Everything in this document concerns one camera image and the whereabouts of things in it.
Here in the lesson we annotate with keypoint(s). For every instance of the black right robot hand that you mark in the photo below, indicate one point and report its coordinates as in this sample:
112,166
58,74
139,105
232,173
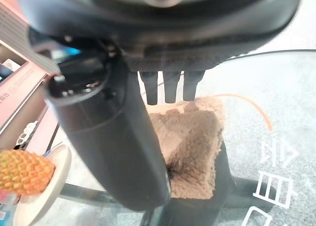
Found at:
138,30

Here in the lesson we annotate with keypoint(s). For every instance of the brown fluffy cloth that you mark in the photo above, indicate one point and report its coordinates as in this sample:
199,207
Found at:
190,147

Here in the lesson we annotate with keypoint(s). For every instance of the pink cardboard box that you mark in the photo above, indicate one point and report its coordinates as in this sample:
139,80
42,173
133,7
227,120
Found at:
17,87

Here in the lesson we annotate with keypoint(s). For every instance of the cream round plate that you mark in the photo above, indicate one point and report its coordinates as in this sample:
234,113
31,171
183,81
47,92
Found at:
47,186

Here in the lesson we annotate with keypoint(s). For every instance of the orange toy pineapple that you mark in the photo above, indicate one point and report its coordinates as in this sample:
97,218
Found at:
23,172

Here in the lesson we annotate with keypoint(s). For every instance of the black table base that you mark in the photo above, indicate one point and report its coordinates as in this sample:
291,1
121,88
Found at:
217,198

